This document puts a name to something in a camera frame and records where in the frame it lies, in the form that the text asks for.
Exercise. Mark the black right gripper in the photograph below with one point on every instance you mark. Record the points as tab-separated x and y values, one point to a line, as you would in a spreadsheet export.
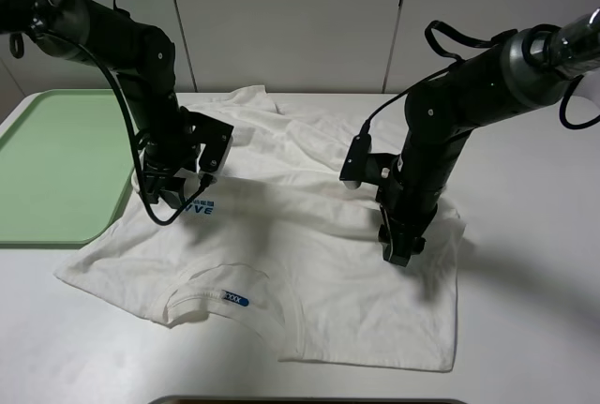
407	210

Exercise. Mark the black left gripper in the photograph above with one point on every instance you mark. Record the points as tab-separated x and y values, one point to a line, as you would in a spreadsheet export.
173	181

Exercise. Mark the white short sleeve t-shirt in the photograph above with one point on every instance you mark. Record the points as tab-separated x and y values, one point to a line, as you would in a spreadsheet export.
279	245

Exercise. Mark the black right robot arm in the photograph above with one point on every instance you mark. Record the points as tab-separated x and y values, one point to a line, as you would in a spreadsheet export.
489	81

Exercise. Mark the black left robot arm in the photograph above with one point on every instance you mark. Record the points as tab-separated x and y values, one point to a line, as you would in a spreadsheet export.
138	62

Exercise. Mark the light green plastic tray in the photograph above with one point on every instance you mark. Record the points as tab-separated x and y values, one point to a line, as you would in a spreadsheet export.
65	169

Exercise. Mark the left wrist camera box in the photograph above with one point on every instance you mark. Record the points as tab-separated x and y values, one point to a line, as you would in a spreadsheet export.
211	139

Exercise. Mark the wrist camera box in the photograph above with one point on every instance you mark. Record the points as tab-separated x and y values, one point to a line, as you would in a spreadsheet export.
361	166
211	139

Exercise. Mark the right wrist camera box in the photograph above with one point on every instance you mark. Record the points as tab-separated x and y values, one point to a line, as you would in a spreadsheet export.
361	166

